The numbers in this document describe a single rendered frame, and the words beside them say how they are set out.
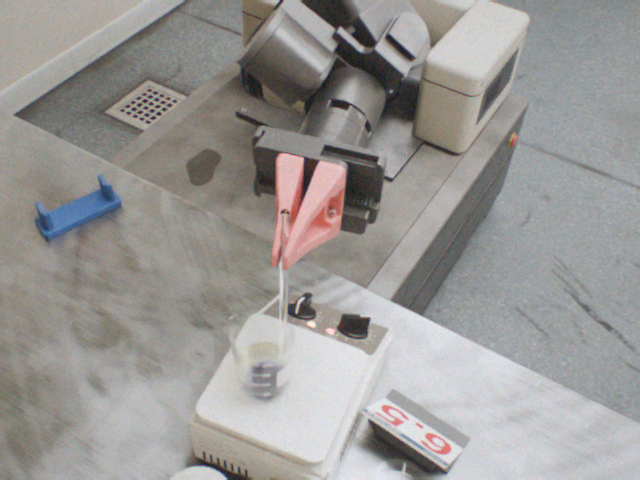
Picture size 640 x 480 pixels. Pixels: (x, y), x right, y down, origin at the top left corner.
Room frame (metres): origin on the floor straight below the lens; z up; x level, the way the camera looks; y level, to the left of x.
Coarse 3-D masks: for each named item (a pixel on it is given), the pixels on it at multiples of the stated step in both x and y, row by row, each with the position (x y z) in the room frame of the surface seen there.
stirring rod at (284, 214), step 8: (280, 216) 0.34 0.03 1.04; (288, 216) 0.34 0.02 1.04; (280, 224) 0.34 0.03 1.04; (288, 224) 0.34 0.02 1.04; (280, 232) 0.34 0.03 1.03; (288, 232) 0.34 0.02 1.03; (280, 240) 0.34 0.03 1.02; (288, 240) 0.34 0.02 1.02; (280, 248) 0.34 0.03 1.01; (280, 256) 0.34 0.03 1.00; (280, 264) 0.34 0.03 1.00; (280, 272) 0.34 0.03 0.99; (280, 280) 0.34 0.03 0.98; (280, 288) 0.34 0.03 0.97; (280, 296) 0.34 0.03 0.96; (280, 304) 0.34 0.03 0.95; (280, 312) 0.34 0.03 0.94; (280, 320) 0.34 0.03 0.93; (280, 328) 0.34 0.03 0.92; (280, 336) 0.34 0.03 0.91; (280, 344) 0.34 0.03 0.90
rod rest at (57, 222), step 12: (96, 192) 0.64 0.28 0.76; (108, 192) 0.63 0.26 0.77; (36, 204) 0.59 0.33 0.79; (72, 204) 0.62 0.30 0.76; (84, 204) 0.62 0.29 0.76; (96, 204) 0.62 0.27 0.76; (108, 204) 0.62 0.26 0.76; (120, 204) 0.63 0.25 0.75; (48, 216) 0.57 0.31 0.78; (60, 216) 0.60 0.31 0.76; (72, 216) 0.60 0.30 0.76; (84, 216) 0.60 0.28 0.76; (96, 216) 0.61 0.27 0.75; (48, 228) 0.57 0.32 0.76; (60, 228) 0.58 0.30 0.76; (72, 228) 0.59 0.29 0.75
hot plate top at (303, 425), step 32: (320, 352) 0.37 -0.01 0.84; (352, 352) 0.38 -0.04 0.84; (224, 384) 0.34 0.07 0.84; (320, 384) 0.34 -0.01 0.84; (352, 384) 0.34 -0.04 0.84; (224, 416) 0.30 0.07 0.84; (256, 416) 0.31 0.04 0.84; (288, 416) 0.31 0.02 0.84; (320, 416) 0.31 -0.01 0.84; (288, 448) 0.28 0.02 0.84; (320, 448) 0.28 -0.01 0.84
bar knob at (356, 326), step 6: (342, 318) 0.43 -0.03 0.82; (348, 318) 0.43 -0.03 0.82; (354, 318) 0.43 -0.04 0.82; (360, 318) 0.43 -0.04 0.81; (366, 318) 0.44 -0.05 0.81; (342, 324) 0.43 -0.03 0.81; (348, 324) 0.43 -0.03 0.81; (354, 324) 0.43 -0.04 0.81; (360, 324) 0.43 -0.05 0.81; (366, 324) 0.43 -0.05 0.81; (342, 330) 0.42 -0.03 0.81; (348, 330) 0.42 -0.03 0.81; (354, 330) 0.43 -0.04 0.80; (360, 330) 0.43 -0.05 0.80; (366, 330) 0.43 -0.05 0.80; (348, 336) 0.42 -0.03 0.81; (354, 336) 0.42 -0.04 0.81; (360, 336) 0.42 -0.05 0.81; (366, 336) 0.42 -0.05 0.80
